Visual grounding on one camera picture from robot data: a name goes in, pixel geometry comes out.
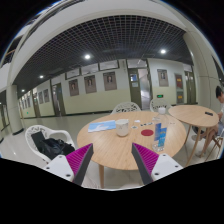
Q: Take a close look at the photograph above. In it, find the black bag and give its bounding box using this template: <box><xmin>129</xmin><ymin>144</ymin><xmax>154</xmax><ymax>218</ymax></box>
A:
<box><xmin>31</xmin><ymin>131</ymin><xmax>75</xmax><ymax>160</ymax></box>

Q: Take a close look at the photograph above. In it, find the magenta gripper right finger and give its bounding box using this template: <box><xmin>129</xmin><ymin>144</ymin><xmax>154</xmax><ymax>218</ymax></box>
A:
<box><xmin>131</xmin><ymin>142</ymin><xmax>184</xmax><ymax>186</ymax></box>

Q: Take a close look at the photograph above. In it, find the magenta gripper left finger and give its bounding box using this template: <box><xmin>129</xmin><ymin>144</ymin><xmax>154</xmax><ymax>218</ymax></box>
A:
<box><xmin>43</xmin><ymin>143</ymin><xmax>95</xmax><ymax>187</ymax></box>

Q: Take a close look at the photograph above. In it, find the blue white booklet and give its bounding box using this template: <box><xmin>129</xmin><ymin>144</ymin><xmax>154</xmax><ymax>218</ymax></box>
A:
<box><xmin>88</xmin><ymin>120</ymin><xmax>116</xmax><ymax>133</ymax></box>

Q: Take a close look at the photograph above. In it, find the framed portrait poster left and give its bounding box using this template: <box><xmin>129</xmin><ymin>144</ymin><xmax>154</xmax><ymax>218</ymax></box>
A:
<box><xmin>69</xmin><ymin>79</ymin><xmax>79</xmax><ymax>96</ymax></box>

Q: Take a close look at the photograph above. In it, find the red round coaster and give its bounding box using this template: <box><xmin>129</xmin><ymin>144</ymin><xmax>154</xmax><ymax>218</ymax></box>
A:
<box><xmin>141</xmin><ymin>129</ymin><xmax>154</xmax><ymax>136</ymax></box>

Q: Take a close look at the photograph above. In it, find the white ceramic mug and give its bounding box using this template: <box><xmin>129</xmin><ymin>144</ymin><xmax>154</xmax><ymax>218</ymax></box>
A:
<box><xmin>115</xmin><ymin>119</ymin><xmax>129</xmax><ymax>137</ymax></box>

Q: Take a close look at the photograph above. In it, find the white chair with bag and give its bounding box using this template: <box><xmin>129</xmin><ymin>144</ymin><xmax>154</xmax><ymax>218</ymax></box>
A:
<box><xmin>25</xmin><ymin>125</ymin><xmax>75</xmax><ymax>163</ymax></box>

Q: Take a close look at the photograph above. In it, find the white lattice chair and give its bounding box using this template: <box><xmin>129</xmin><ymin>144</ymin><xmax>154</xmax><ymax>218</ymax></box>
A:
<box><xmin>112</xmin><ymin>102</ymin><xmax>140</xmax><ymax>114</ymax></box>
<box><xmin>150</xmin><ymin>98</ymin><xmax>171</xmax><ymax>112</ymax></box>

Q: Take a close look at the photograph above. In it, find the framed portrait poster right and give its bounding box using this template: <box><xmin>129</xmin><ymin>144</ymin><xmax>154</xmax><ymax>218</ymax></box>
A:
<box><xmin>157</xmin><ymin>69</ymin><xmax>169</xmax><ymax>87</ymax></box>

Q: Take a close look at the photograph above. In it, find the seated person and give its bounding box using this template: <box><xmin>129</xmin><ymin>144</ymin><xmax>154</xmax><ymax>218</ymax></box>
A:
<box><xmin>191</xmin><ymin>85</ymin><xmax>224</xmax><ymax>158</ymax></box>

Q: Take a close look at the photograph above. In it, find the round wooden table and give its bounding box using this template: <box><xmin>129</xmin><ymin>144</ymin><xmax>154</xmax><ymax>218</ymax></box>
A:
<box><xmin>168</xmin><ymin>105</ymin><xmax>219</xmax><ymax>165</ymax></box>
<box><xmin>76</xmin><ymin>110</ymin><xmax>187</xmax><ymax>190</ymax></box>

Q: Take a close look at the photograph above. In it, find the open doorway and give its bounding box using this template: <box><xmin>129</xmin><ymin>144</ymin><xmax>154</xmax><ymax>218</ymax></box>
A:
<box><xmin>128</xmin><ymin>68</ymin><xmax>151</xmax><ymax>110</ymax></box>

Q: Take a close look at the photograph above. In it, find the framed portrait poster centre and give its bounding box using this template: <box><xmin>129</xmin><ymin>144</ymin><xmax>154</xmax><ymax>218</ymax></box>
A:
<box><xmin>84</xmin><ymin>75</ymin><xmax>97</xmax><ymax>93</ymax></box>

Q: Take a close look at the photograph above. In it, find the white lattice chair back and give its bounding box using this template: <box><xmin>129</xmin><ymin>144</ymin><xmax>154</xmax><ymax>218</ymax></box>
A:
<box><xmin>112</xmin><ymin>102</ymin><xmax>140</xmax><ymax>114</ymax></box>

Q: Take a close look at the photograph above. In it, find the clear plastic water bottle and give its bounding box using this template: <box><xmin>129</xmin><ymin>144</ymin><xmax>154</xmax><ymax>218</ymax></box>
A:
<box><xmin>152</xmin><ymin>107</ymin><xmax>168</xmax><ymax>152</ymax></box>

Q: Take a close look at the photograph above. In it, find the framed portrait poster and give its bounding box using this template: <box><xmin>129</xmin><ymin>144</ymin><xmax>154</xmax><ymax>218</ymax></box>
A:
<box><xmin>69</xmin><ymin>79</ymin><xmax>79</xmax><ymax>96</ymax></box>
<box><xmin>84</xmin><ymin>75</ymin><xmax>97</xmax><ymax>93</ymax></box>
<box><xmin>103</xmin><ymin>72</ymin><xmax>117</xmax><ymax>91</ymax></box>
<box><xmin>157</xmin><ymin>69</ymin><xmax>169</xmax><ymax>87</ymax></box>

